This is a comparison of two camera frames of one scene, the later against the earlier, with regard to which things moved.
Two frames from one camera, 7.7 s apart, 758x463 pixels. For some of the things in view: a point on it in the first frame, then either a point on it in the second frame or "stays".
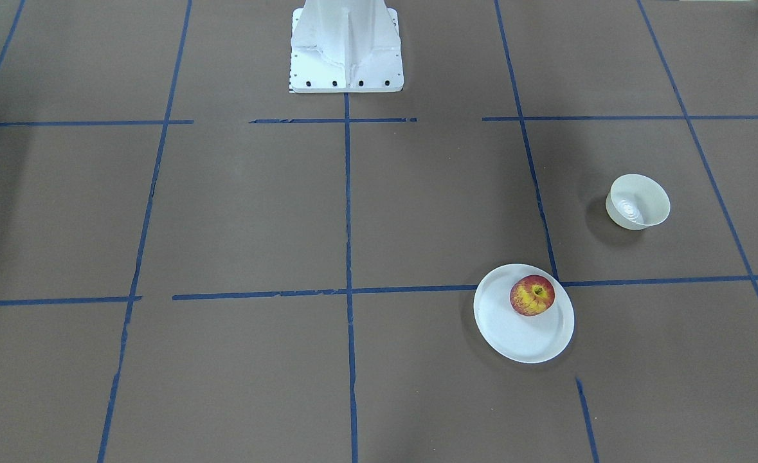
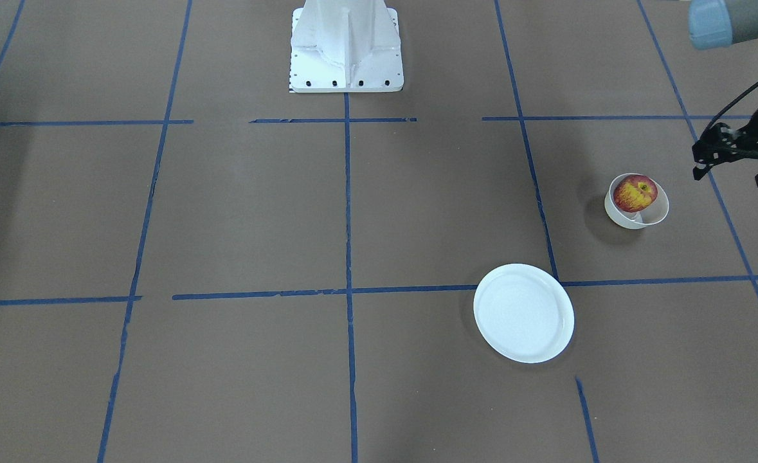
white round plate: [524, 339] stays
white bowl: [637, 202] stays
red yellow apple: [532, 295] to [634, 193]
